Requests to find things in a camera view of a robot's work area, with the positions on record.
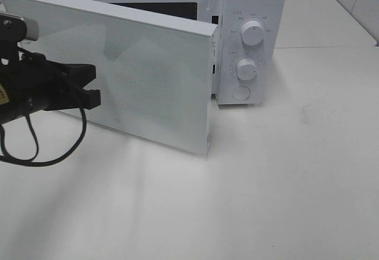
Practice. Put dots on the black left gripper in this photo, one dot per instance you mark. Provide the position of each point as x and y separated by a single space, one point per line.
31 83

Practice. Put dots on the white microwave door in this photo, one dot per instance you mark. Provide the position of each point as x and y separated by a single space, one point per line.
153 70

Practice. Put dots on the round white door button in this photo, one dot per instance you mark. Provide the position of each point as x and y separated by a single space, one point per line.
241 93

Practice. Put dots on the lower white timer knob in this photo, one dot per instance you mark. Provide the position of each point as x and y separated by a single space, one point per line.
246 69

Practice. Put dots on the upper white power knob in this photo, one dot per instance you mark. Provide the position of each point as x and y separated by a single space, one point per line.
252 32

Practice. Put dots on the white microwave oven body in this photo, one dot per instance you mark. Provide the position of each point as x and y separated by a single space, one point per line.
223 17

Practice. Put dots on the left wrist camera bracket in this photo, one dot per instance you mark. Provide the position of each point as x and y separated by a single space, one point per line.
15 28

